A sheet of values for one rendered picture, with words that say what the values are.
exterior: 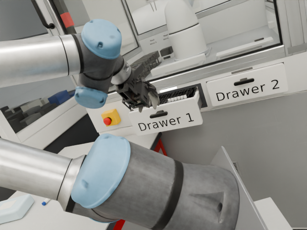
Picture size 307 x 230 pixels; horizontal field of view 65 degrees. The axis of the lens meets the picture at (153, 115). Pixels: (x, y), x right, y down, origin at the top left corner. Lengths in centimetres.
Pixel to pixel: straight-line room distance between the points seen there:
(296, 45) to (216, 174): 71
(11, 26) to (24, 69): 117
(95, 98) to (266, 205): 47
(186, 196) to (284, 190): 99
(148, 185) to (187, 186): 6
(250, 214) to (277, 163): 87
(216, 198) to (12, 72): 38
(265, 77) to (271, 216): 55
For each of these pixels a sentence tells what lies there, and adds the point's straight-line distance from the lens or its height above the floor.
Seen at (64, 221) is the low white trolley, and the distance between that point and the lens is 89.
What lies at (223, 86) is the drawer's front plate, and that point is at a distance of 102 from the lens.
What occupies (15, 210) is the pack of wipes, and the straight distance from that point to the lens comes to 104.
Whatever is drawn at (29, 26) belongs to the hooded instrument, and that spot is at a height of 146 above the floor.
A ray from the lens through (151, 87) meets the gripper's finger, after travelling 79.
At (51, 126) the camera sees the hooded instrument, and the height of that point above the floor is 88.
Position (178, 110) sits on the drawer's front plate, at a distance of 92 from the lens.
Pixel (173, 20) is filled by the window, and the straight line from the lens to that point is 102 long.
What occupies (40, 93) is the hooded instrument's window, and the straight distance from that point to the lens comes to 160.
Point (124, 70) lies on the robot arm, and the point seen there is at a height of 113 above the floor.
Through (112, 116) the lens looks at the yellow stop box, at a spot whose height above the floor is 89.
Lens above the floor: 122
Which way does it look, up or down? 20 degrees down
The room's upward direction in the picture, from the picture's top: 21 degrees counter-clockwise
